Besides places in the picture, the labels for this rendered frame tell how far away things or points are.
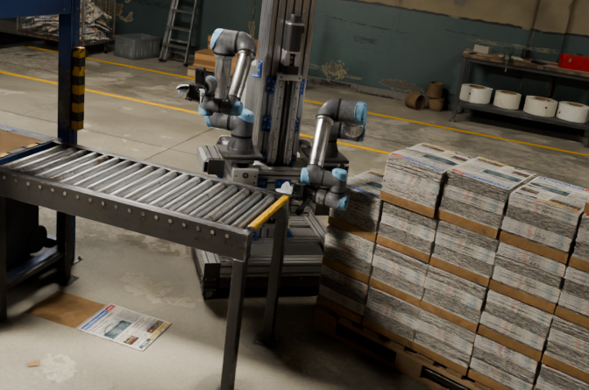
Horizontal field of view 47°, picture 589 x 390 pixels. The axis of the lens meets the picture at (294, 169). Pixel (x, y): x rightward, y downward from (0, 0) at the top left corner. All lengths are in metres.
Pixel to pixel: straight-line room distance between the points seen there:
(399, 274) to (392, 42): 6.86
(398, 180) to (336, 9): 7.05
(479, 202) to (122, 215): 1.54
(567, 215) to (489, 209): 0.32
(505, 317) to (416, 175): 0.73
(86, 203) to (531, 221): 1.89
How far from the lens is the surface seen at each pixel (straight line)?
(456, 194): 3.05
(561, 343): 3.08
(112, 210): 2.99
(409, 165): 3.09
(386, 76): 9.94
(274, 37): 3.76
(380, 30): 9.89
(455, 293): 3.18
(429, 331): 3.32
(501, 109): 9.10
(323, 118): 3.31
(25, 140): 3.74
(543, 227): 2.94
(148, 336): 3.50
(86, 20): 10.52
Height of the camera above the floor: 1.91
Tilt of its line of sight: 18 degrees down
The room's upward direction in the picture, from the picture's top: 7 degrees clockwise
